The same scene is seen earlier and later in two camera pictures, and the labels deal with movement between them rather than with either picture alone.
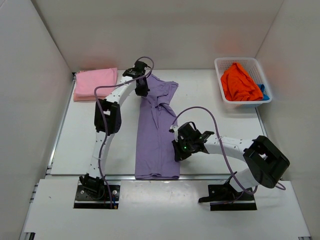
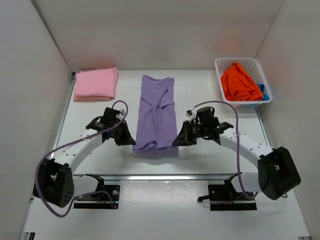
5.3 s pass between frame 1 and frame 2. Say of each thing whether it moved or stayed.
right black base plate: stayed
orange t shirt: stayed
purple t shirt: moved
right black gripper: moved
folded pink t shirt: stayed
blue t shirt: stayed
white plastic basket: stayed
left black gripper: moved
